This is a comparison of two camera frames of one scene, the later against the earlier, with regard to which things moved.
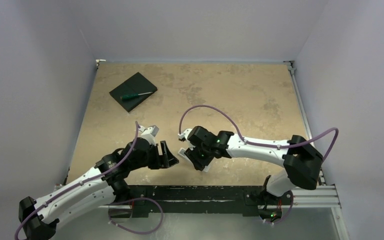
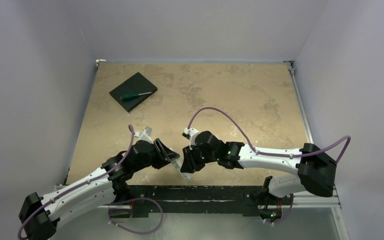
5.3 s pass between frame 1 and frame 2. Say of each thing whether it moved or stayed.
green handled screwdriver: stayed
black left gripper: stayed
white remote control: moved
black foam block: stayed
